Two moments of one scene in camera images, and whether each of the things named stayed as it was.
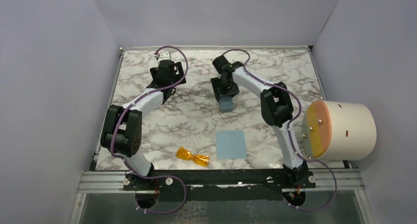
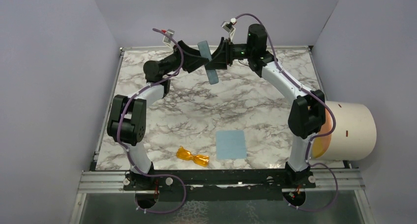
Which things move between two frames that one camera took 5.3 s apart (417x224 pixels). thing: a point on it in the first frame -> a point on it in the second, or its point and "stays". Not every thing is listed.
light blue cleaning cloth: [230, 144] stays
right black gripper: [215, 82] -> [219, 61]
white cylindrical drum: [337, 130] stays
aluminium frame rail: [110, 182] stays
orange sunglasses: [183, 154] stays
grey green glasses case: [225, 103] -> [204, 50]
